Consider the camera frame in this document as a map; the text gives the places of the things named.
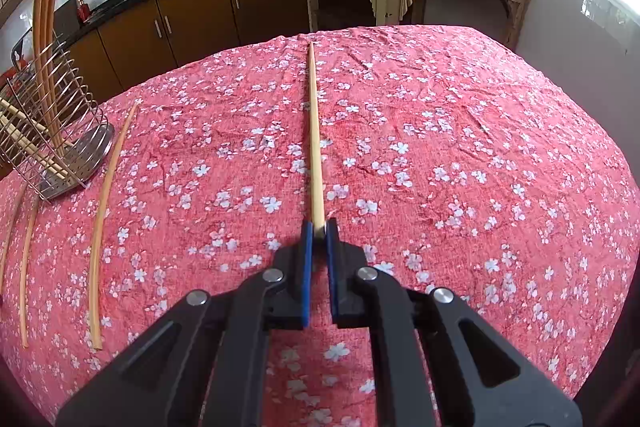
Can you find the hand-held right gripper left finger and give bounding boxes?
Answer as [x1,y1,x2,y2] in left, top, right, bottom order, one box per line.
[56,221,314,427]

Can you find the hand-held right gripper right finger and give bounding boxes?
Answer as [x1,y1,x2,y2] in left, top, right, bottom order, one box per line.
[326,219,583,427]

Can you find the metal wire utensil holder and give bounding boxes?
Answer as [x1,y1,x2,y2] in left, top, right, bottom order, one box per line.
[0,34,116,202]

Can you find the red floral tablecloth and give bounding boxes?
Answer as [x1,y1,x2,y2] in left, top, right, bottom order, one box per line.
[0,24,631,427]

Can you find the brown base cabinets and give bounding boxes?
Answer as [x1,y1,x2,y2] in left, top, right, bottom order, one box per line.
[0,0,313,178]

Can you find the brown cutting board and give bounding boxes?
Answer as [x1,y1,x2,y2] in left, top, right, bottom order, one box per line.
[52,0,81,35]

